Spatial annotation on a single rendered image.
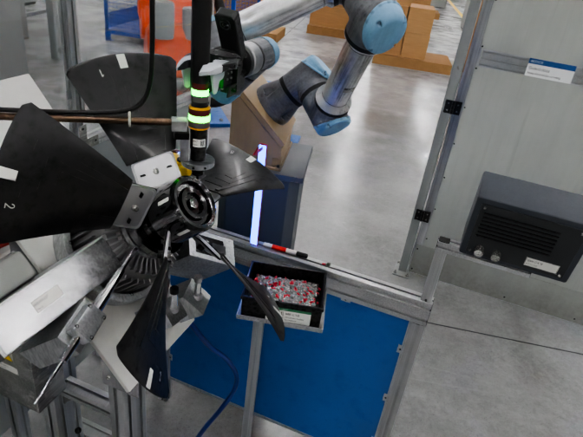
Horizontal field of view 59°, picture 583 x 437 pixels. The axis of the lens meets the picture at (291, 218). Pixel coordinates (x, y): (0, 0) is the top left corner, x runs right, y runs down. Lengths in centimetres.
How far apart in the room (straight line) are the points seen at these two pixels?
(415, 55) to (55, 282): 790
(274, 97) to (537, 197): 86
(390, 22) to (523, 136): 158
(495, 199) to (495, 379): 153
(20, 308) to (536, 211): 106
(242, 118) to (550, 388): 190
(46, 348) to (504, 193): 101
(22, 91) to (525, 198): 115
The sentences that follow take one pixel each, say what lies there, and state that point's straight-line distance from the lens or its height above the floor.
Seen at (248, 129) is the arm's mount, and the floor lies 113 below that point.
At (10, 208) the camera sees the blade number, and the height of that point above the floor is 129.
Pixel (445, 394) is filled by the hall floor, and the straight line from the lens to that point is 251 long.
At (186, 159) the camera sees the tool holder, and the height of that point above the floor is 128.
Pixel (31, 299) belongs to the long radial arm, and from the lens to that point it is 98.
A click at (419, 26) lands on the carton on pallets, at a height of 61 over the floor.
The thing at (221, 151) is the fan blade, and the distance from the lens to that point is 133.
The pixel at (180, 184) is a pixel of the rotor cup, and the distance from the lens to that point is 103.
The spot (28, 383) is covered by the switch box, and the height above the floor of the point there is 72.
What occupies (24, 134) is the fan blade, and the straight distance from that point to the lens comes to 90.
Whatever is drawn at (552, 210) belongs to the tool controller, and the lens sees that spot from 130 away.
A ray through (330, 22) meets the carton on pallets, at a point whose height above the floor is 24.
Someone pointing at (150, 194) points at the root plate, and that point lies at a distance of 102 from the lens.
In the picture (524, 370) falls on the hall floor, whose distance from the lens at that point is 282.
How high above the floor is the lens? 172
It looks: 29 degrees down
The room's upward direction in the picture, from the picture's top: 8 degrees clockwise
